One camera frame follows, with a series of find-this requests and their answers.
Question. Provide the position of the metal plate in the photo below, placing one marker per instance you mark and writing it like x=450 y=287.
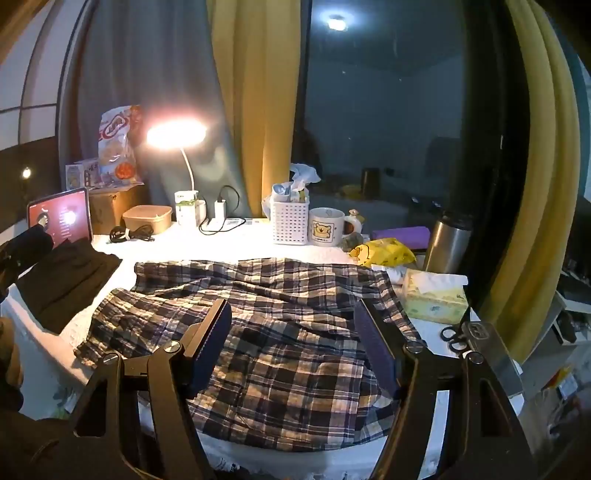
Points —
x=496 y=355

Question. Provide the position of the yellow curtain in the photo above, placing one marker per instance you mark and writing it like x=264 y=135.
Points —
x=258 y=92
x=540 y=184

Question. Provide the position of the purple cloth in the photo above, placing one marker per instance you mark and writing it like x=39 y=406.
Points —
x=401 y=237

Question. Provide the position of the cardboard box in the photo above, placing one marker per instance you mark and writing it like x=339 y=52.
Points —
x=111 y=207

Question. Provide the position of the printed snack bag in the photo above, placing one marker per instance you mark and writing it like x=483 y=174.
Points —
x=117 y=143

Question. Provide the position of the white wrapper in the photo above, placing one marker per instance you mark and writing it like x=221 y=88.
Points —
x=390 y=272

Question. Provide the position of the tablet with red screen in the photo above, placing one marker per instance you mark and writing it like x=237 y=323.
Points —
x=62 y=214

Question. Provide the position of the person's left hand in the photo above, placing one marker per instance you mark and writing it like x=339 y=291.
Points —
x=9 y=369

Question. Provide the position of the black scissors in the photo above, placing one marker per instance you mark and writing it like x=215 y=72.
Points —
x=455 y=339

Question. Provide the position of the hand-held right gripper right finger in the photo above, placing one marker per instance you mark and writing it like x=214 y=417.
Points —
x=376 y=350

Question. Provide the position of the white desk lamp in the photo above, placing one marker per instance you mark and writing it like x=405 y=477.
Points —
x=178 y=134

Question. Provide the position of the grey curtain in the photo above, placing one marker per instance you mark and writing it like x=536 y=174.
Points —
x=152 y=69

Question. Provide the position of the white charger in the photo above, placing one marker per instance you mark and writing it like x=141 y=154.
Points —
x=219 y=210

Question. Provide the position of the steel thermos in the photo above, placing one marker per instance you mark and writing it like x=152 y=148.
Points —
x=445 y=247

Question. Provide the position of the green tissue box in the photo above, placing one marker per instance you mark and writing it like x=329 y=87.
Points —
x=431 y=300

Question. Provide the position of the flat blue white box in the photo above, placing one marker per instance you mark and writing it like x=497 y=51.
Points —
x=240 y=223

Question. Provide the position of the green and white box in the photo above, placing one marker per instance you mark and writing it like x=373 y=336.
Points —
x=187 y=207

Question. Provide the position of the white perforated basket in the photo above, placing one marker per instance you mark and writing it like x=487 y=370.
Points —
x=290 y=224

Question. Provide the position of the plaid flannel shirt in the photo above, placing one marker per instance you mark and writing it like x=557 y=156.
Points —
x=286 y=323

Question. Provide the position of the white bear mug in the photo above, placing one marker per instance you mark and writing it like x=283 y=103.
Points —
x=325 y=228

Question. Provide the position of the white textured tablecloth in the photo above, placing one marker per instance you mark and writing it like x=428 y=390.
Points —
x=194 y=249

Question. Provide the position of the small printed box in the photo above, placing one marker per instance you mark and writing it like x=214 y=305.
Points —
x=83 y=174

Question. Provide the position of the folded black garment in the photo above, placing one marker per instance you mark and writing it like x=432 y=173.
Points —
x=69 y=281

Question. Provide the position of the yellow chick bag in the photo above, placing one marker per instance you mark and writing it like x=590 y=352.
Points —
x=383 y=254

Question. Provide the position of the brown lidded food container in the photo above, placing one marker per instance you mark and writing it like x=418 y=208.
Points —
x=147 y=219

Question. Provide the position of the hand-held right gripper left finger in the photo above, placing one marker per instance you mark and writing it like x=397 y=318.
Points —
x=216 y=344

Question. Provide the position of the black cloth bundle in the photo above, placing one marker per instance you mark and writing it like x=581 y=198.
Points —
x=30 y=247

